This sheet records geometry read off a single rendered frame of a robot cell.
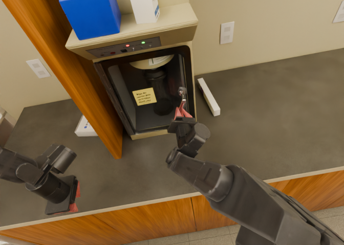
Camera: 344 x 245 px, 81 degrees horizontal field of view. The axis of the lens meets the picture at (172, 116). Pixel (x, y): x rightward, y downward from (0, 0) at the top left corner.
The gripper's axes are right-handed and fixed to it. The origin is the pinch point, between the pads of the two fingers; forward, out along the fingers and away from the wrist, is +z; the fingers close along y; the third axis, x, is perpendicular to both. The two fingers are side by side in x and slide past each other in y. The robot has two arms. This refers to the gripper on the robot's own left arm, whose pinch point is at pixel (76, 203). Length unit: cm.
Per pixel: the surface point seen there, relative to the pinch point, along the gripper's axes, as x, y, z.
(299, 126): -91, 23, 17
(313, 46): -127, 75, 15
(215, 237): -48, 0, 110
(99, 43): -21.9, 21.5, -39.4
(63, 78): -7.6, 23.7, -30.4
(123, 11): -28, 33, -41
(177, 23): -41, 21, -40
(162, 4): -39, 33, -41
